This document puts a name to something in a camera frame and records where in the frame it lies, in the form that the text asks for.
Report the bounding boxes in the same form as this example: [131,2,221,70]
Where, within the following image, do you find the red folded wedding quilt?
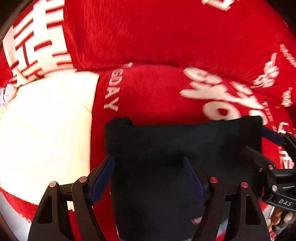
[0,0,296,105]

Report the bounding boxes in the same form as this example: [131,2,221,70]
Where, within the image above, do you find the right hand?
[271,208,295,231]

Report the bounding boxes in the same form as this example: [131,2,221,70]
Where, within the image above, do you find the black pants with patterned waistband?
[104,116,262,240]

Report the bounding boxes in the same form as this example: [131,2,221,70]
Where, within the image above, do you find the red white wedding blanket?
[1,65,295,240]

